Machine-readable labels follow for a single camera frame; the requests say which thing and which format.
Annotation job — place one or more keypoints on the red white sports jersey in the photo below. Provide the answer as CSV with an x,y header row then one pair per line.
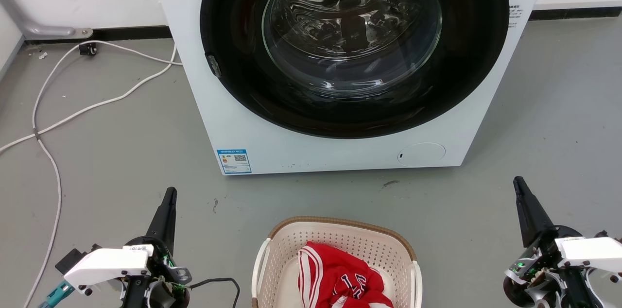
x,y
335,274

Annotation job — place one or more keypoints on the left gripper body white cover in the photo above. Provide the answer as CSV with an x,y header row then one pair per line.
x,y
109,263

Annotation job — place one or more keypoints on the blue energy label sticker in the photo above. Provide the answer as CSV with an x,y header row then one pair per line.
x,y
234,161

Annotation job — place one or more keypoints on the black round washer door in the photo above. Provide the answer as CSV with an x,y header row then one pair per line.
x,y
243,31

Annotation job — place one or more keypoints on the small black wall plug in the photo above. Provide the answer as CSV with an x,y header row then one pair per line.
x,y
88,48

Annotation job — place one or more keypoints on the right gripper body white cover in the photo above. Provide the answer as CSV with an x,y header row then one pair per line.
x,y
583,252

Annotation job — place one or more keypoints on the grey wall pipe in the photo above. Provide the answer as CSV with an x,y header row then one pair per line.
x,y
29,26

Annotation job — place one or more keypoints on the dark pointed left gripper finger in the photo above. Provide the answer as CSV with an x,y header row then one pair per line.
x,y
164,220

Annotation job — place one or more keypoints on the black baseboard strip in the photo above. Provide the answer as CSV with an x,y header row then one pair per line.
x,y
573,13

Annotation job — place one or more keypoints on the round white filter cover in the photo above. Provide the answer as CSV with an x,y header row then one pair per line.
x,y
421,154

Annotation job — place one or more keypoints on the white front-load washing machine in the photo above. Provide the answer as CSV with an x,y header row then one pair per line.
x,y
252,133

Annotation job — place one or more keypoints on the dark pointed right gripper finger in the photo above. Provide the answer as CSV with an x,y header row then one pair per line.
x,y
530,215

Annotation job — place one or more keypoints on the beige perforated laundry basket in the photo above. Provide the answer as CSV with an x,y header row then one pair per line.
x,y
340,237

